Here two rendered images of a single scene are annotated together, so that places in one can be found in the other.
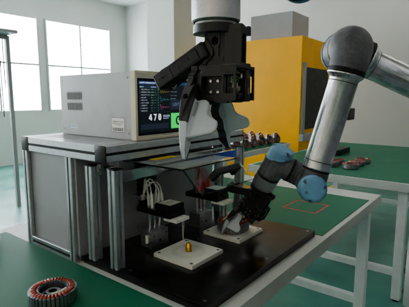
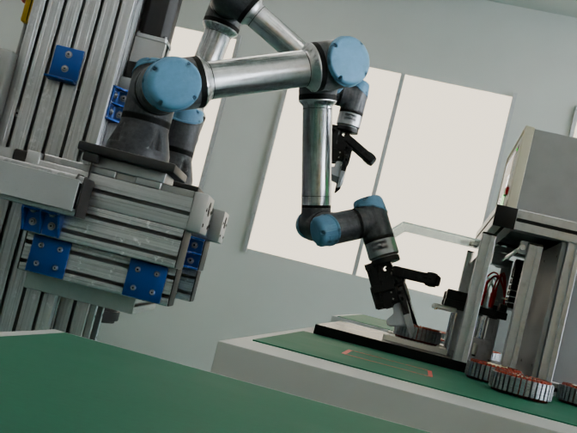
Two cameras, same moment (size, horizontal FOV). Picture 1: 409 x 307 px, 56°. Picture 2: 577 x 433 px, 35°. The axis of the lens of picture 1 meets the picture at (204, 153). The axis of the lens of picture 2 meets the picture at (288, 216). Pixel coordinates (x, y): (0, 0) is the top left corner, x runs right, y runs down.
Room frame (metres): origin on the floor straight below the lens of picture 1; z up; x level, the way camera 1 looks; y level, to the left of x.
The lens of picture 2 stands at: (3.01, -1.45, 0.85)
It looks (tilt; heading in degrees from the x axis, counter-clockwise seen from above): 4 degrees up; 152
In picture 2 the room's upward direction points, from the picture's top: 14 degrees clockwise
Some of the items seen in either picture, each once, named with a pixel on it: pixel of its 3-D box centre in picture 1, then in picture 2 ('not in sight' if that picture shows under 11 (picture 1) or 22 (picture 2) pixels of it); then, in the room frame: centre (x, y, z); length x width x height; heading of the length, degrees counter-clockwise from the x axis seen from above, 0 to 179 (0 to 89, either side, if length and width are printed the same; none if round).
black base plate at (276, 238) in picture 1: (209, 245); (419, 350); (1.21, -0.01, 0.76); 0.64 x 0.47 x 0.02; 142
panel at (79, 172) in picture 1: (156, 187); (530, 310); (1.36, 0.17, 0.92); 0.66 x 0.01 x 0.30; 142
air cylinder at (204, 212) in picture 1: (201, 217); (477, 350); (1.38, 0.01, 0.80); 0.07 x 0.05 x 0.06; 142
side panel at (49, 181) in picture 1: (52, 202); not in sight; (1.19, 0.49, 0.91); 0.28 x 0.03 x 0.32; 52
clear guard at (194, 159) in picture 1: (182, 169); (440, 246); (1.10, 0.06, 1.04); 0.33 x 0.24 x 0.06; 52
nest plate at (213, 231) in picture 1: (233, 231); (415, 343); (1.30, -0.10, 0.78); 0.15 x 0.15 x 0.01; 52
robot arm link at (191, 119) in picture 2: not in sight; (179, 126); (0.54, -0.53, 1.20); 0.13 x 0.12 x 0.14; 158
